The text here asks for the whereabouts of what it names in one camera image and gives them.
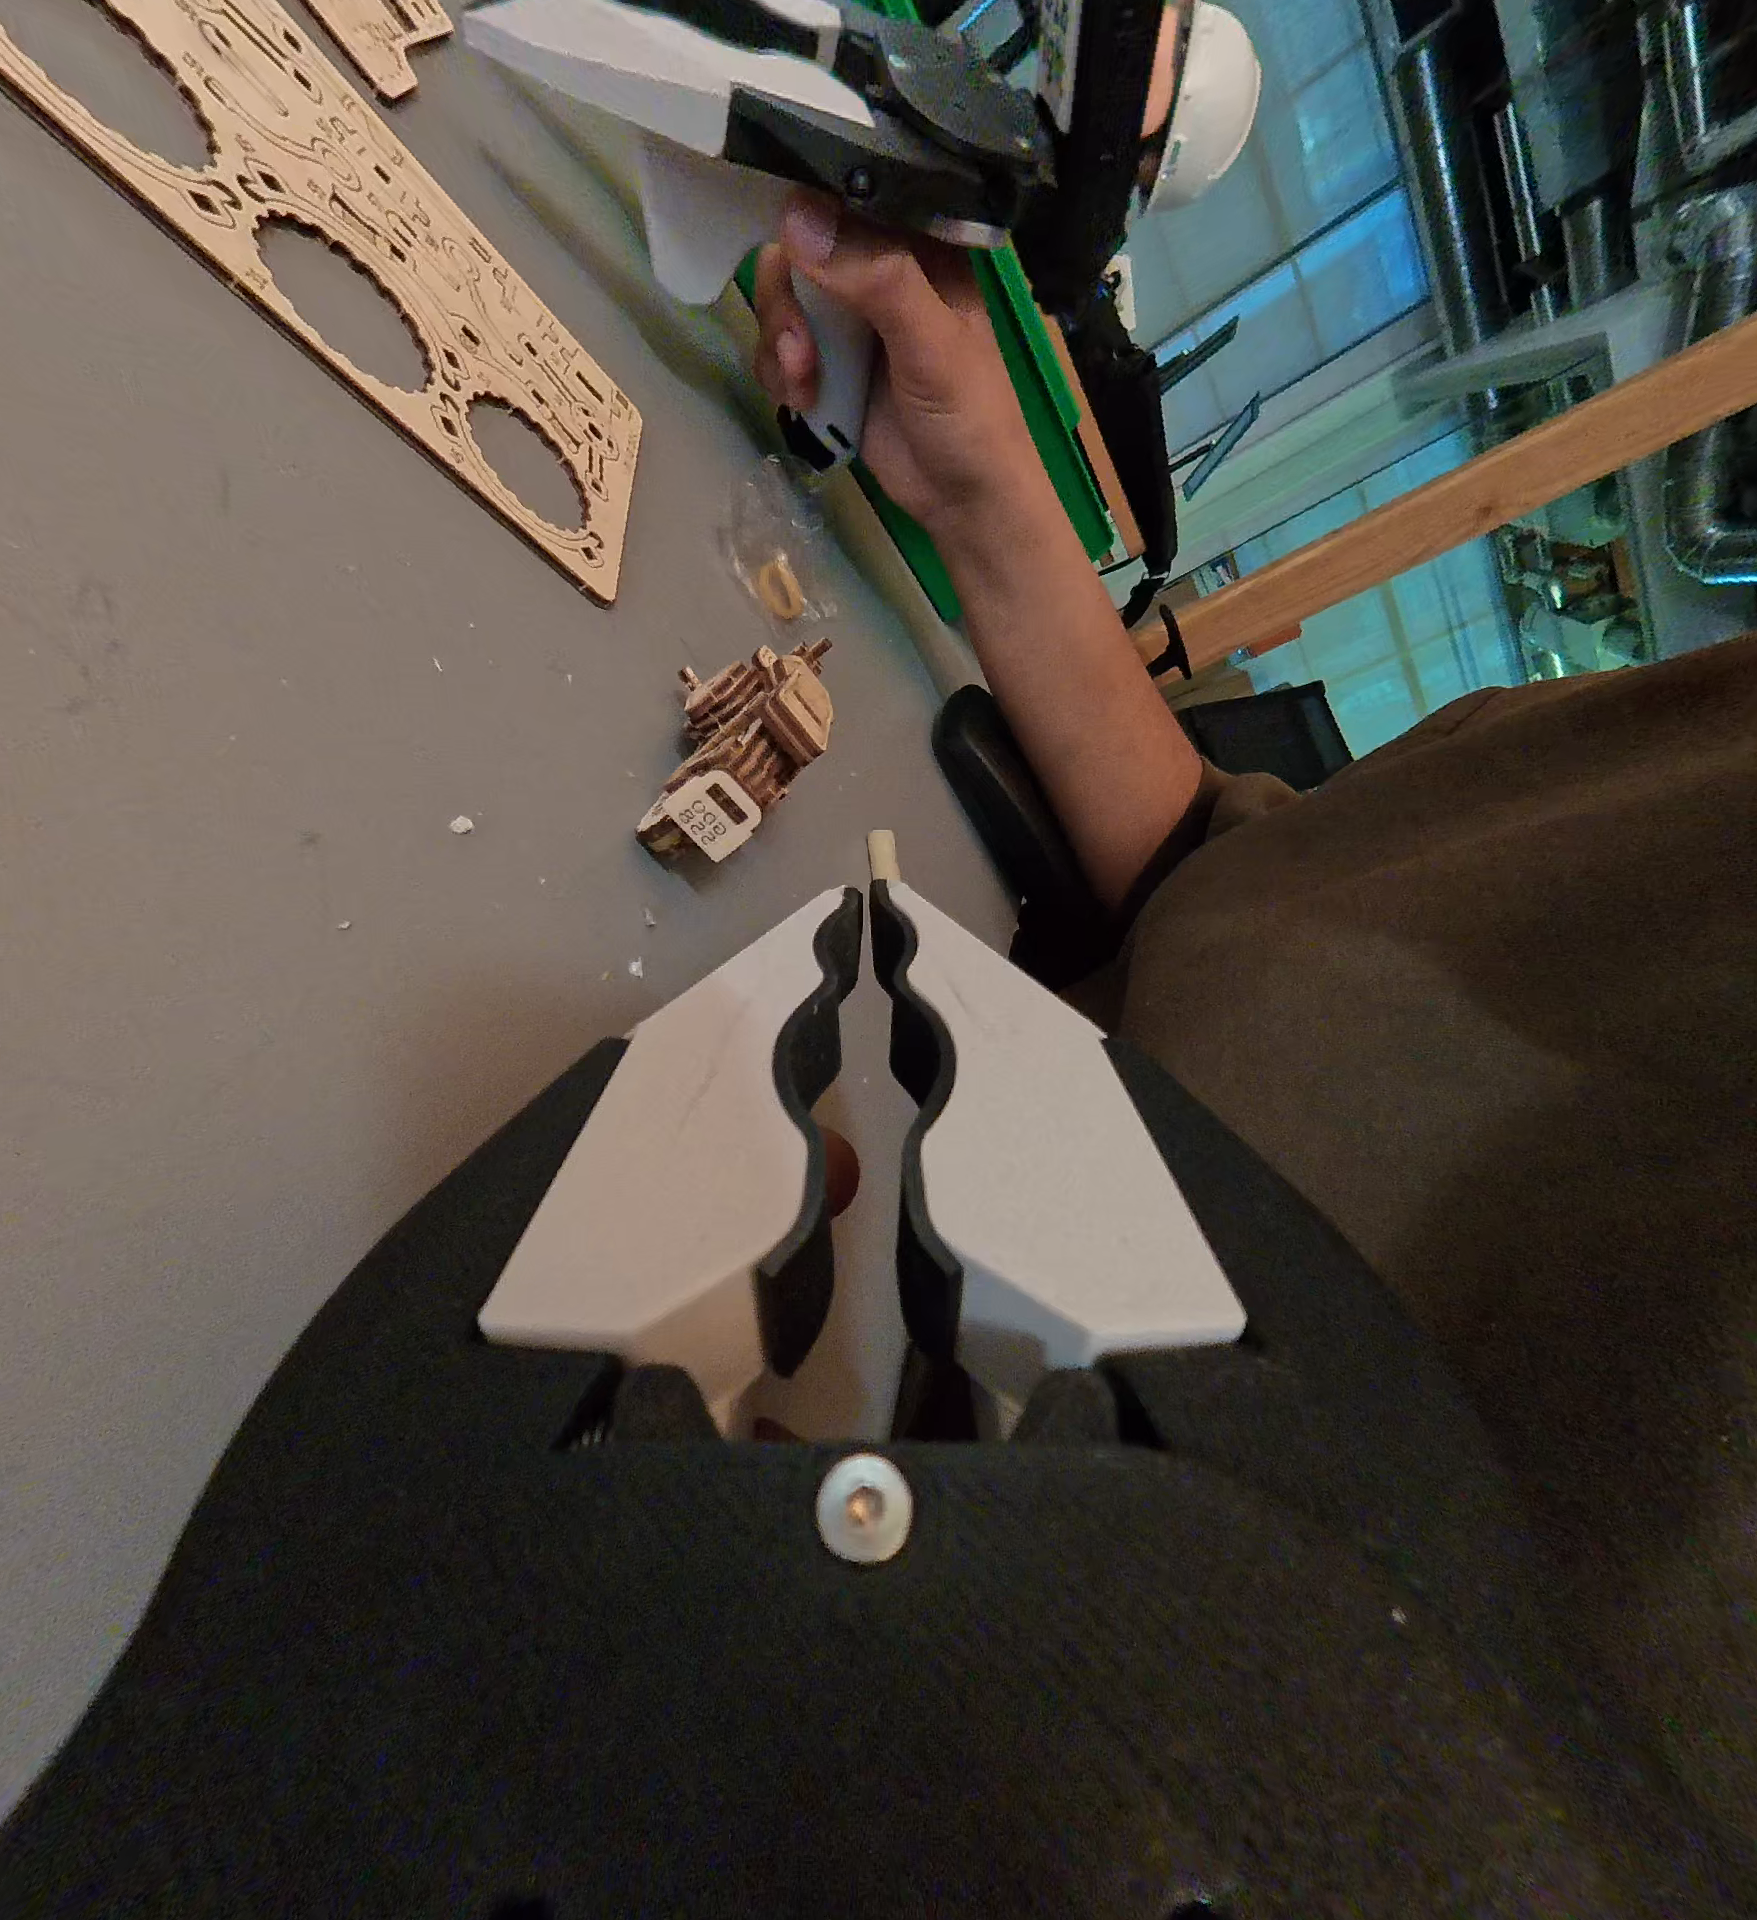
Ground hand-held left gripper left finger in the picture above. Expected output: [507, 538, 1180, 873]
[477, 885, 872, 1439]

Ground person's right forearm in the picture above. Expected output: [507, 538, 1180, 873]
[951, 479, 1207, 910]

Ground clear plastic bag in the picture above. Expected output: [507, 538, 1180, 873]
[721, 466, 837, 623]

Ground grey desk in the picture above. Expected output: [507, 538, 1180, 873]
[0, 0, 1031, 1878]

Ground large wooden puzzle sheet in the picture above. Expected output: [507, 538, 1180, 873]
[0, 0, 647, 610]

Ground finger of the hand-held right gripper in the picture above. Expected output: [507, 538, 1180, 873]
[462, 0, 878, 163]
[649, 0, 848, 65]

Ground person's right hand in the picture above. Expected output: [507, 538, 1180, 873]
[750, 195, 1068, 536]

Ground metal ventilation ducts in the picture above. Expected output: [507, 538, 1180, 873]
[1380, 0, 1757, 586]

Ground green plastic bin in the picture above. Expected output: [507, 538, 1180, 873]
[728, 0, 1120, 628]

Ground person's brown shirt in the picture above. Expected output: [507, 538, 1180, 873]
[1065, 608, 1757, 1920]

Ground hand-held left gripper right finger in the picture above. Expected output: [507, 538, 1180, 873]
[870, 879, 1252, 1439]

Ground black monitor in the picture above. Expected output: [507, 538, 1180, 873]
[1173, 681, 1348, 792]

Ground small wooden puzzle piece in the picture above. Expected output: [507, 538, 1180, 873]
[300, 0, 457, 104]

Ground white hard hat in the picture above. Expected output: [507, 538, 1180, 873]
[1139, 0, 1264, 215]

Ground wooden beam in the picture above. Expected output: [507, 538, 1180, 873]
[1134, 277, 1757, 677]

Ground assembled wooden engine model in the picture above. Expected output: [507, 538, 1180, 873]
[635, 638, 837, 863]

